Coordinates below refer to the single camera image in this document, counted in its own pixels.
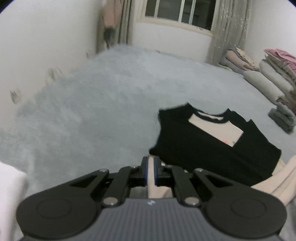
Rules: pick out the black and cream shirt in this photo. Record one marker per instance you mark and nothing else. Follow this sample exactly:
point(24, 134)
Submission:
point(225, 144)

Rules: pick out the hanging pink garment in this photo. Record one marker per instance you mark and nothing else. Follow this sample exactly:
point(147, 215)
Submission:
point(112, 13)

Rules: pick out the folded grey towel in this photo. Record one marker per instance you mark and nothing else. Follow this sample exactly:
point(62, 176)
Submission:
point(283, 117)

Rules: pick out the pink quilted pillow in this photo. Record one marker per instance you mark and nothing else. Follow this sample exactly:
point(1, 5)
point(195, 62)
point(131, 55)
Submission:
point(282, 59)

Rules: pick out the grey patterned right curtain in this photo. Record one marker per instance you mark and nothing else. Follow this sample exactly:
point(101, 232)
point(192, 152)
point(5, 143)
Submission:
point(230, 28)

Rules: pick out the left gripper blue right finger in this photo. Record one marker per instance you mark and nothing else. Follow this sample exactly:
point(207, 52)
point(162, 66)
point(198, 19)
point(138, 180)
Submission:
point(178, 181)

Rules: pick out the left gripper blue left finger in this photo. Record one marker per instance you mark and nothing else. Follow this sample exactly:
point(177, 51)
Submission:
point(120, 183)

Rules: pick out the grey left curtain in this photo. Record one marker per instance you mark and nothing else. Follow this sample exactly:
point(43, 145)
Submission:
point(125, 24)

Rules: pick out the grey folded duvet stack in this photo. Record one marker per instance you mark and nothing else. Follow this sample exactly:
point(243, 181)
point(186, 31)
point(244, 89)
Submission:
point(270, 83)

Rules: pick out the dark window with white frame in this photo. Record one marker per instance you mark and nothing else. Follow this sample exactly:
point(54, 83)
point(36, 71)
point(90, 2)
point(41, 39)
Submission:
point(192, 15)

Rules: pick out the blue-grey bed blanket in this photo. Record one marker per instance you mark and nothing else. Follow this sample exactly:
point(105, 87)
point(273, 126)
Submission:
point(106, 114)

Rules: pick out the white charger in socket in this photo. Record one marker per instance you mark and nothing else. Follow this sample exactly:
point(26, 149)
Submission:
point(54, 74)

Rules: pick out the white wall socket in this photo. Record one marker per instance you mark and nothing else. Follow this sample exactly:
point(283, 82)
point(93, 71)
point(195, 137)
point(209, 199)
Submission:
point(16, 96)

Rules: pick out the pink folded bedding by curtain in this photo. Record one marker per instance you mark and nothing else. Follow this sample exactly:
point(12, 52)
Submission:
point(232, 59)

